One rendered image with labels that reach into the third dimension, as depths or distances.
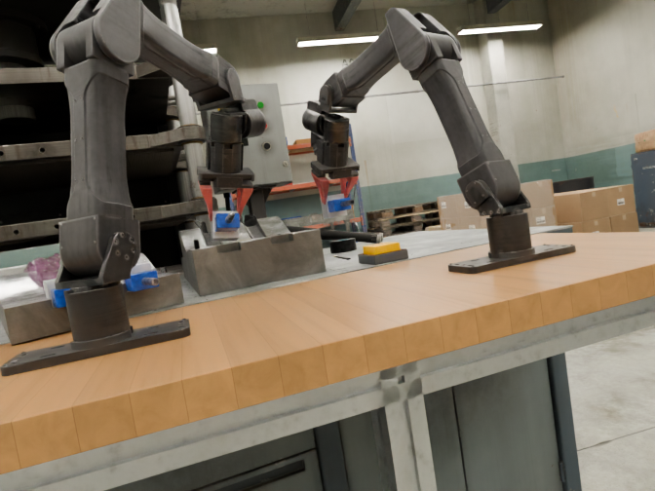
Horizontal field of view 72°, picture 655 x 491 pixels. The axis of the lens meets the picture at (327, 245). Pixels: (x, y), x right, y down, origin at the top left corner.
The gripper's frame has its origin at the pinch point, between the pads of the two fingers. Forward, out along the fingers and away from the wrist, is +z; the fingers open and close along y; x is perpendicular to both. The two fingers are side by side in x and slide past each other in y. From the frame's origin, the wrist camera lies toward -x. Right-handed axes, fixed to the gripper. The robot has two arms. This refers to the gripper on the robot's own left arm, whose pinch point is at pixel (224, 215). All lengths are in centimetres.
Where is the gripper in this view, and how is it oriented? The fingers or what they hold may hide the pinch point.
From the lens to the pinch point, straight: 91.7
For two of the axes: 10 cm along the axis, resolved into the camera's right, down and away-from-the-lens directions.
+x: 3.3, 3.6, -8.7
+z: -1.0, 9.3, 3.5
